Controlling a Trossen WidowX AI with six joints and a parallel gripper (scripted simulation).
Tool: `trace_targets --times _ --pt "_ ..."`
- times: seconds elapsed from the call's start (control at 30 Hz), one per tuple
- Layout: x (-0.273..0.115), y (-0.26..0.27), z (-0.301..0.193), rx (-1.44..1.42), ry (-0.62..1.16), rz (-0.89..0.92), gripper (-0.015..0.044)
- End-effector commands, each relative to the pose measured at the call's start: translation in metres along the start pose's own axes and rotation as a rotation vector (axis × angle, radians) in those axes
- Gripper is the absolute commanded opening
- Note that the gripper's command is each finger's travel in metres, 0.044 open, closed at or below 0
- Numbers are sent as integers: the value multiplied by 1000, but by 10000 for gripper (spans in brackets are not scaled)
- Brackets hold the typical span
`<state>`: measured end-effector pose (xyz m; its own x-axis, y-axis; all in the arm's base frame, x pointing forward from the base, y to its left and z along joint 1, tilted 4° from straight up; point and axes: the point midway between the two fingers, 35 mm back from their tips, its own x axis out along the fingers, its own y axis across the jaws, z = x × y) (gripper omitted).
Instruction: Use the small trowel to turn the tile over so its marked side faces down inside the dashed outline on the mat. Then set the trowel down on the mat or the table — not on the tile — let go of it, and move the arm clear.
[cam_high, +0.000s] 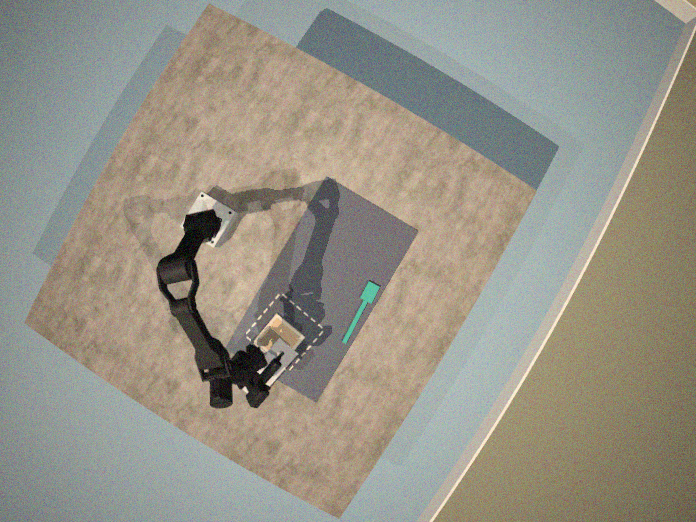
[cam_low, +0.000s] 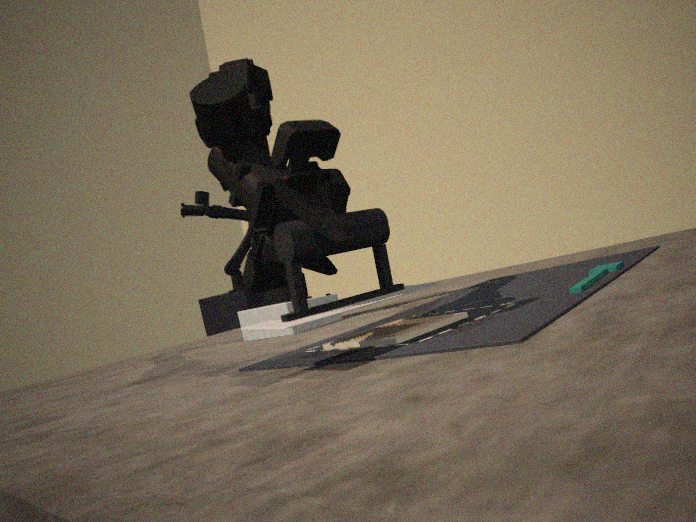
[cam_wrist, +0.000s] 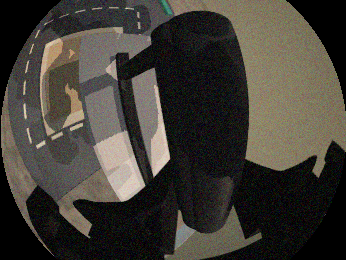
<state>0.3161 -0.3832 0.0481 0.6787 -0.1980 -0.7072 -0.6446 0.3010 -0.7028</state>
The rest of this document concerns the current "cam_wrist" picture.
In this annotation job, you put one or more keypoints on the beige square tile with dark square marking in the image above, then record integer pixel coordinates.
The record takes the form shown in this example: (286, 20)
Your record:
(59, 80)

